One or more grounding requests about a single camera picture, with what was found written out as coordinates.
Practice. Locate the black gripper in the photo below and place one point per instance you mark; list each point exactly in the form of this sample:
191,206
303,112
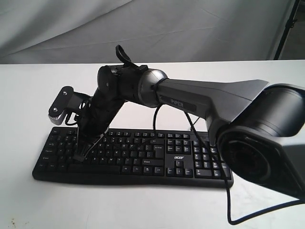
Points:
94,122

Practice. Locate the black Acer keyboard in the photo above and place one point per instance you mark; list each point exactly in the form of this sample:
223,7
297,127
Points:
134,157

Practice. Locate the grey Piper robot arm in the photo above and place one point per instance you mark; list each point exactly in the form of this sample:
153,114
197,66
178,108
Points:
257,128

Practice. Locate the grey backdrop cloth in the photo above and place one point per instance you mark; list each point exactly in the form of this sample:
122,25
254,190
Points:
87,31

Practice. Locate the black tripod stand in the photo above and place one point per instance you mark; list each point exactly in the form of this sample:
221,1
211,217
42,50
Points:
290,23

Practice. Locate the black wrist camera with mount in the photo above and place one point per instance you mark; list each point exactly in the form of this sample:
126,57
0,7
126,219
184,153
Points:
66,102

